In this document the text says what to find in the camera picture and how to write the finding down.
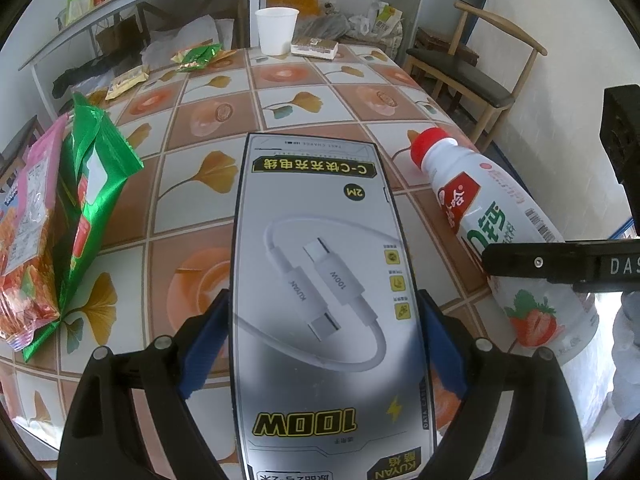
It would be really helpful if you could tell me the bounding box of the patterned dining table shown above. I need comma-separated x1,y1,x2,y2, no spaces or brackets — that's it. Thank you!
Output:
0,44,576,480

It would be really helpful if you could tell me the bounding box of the black cloth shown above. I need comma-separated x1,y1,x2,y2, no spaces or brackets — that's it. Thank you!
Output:
51,55,121,97

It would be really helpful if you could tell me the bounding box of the green snack bag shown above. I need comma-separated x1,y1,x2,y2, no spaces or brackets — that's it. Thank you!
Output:
22,92,145,361

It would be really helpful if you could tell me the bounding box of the green small snack packet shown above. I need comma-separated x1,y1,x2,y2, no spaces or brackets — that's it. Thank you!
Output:
172,44,223,73

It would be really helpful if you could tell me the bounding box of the pink orange snack bag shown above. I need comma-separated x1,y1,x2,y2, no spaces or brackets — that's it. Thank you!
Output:
0,115,71,351

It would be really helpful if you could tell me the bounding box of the brown cardboard box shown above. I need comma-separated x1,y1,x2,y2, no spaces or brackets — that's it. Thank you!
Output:
95,15,141,56

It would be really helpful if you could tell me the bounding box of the small brown white box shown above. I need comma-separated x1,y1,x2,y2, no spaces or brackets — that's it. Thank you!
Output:
290,36,340,60

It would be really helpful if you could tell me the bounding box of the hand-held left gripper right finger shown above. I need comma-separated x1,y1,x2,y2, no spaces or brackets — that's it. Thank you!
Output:
417,287,583,480

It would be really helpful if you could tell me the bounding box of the dark wooden stool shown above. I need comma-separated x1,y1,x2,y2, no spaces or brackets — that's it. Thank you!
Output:
415,27,481,66

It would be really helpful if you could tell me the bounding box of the green food packet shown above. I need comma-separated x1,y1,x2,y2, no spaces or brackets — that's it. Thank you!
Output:
66,0,97,23

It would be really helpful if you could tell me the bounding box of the white printed plastic bag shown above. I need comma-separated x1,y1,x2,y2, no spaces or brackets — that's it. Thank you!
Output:
367,0,405,56

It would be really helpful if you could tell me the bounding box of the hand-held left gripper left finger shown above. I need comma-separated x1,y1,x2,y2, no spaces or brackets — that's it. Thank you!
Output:
59,290,233,480

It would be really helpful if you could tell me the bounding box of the grey plastic bag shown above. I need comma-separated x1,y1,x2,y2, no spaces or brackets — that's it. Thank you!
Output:
295,12,351,41

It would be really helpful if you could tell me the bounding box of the white paper cup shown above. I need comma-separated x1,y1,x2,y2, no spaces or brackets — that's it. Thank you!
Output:
255,7,300,56

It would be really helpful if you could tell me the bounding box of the wooden chair black seat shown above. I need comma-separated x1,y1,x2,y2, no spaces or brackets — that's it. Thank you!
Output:
0,115,46,171
402,1,548,153

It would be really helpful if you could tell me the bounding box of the white shelf table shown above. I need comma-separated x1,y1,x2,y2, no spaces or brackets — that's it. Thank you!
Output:
19,0,266,111

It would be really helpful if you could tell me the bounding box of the yellow small snack packet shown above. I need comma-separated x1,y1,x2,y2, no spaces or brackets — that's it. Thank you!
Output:
105,66,151,101

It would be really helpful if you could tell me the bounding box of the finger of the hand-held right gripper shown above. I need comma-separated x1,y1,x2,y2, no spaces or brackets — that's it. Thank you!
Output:
481,239,640,293

